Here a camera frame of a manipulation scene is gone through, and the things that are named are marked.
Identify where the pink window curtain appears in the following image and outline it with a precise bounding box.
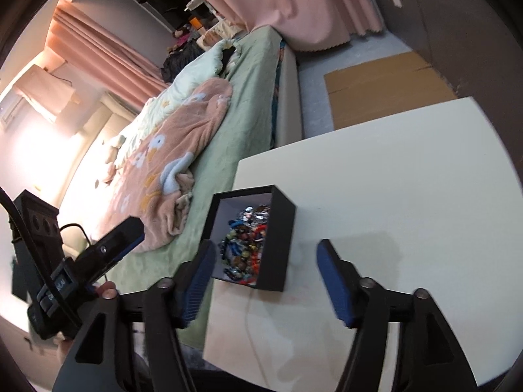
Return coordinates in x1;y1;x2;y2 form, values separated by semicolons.
46;0;167;109

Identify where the black jewelry box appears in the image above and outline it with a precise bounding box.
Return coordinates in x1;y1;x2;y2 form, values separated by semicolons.
200;185;296;292

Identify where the brown cardboard sheet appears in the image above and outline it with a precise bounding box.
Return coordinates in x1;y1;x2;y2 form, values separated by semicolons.
325;51;457;129

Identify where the black cable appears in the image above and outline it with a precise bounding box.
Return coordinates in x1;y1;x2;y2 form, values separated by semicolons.
0;185;93;295

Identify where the pile of mixed jewelry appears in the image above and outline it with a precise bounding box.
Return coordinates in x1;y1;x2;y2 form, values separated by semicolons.
219;204;270;286

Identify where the pink floor curtain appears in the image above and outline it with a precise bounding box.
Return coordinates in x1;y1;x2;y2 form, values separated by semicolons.
207;0;385;51

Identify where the peach floral blanket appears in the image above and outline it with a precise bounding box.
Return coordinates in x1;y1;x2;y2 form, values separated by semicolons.
95;77;233;252

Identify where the bed with green sheet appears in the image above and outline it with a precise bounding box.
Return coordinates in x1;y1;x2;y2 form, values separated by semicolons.
60;25;306;350

